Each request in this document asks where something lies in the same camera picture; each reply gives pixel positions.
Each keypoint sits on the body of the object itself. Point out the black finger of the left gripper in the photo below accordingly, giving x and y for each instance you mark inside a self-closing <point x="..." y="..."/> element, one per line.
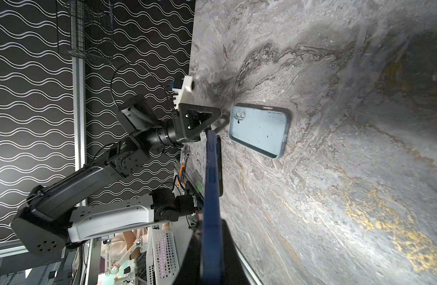
<point x="221" y="123"/>

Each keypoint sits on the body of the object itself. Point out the black phone case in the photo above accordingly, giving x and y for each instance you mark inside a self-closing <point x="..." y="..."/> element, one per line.
<point x="219" y="164"/>

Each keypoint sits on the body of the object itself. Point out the black wire mesh basket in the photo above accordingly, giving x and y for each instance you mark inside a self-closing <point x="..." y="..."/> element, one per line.
<point x="85" y="30"/>

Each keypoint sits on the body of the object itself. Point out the clear light blue phone case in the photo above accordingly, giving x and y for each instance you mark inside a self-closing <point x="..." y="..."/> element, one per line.
<point x="263" y="129"/>

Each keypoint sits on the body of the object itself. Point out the aluminium corner post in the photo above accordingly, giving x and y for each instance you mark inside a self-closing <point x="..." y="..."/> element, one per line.
<point x="79" y="135"/>

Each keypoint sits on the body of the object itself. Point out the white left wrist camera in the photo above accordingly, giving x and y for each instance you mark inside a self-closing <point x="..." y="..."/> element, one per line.
<point x="183" y="90"/>

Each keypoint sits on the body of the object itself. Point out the orange handled tool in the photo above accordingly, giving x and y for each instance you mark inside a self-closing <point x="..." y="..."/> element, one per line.
<point x="185" y="154"/>

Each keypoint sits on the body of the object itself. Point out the blue phone black screen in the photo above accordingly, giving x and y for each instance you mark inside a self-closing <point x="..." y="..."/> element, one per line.
<point x="212" y="239"/>

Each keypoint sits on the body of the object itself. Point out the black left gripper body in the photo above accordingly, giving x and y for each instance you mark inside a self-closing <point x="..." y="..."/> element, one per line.
<point x="190" y="120"/>

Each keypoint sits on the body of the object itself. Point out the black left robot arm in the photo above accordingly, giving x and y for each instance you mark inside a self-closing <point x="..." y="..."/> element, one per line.
<point x="52" y="219"/>

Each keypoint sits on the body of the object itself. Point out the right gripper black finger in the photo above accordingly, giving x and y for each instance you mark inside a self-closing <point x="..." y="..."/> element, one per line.
<point x="231" y="269"/>

